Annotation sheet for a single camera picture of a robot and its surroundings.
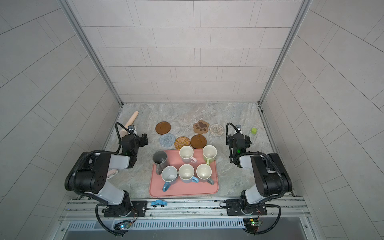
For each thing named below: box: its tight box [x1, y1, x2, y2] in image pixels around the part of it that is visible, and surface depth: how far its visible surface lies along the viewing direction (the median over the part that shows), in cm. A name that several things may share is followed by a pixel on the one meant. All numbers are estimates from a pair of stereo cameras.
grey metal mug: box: [153, 150, 169, 175], surface depth 82 cm
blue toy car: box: [150, 199, 168, 208], surface depth 73 cm
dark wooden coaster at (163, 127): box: [155, 121, 172, 135], surface depth 104 cm
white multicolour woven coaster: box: [210, 124, 225, 137], surface depth 104 cm
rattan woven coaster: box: [174, 136, 191, 150], surface depth 96 cm
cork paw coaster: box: [193, 120, 210, 135], surface depth 104 cm
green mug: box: [202, 144, 218, 165], surface depth 84 cm
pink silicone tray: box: [149, 149, 219, 197], surface depth 77 cm
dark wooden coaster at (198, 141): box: [190, 134, 207, 149], surface depth 96 cm
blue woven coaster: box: [159, 133, 176, 148], surface depth 98 cm
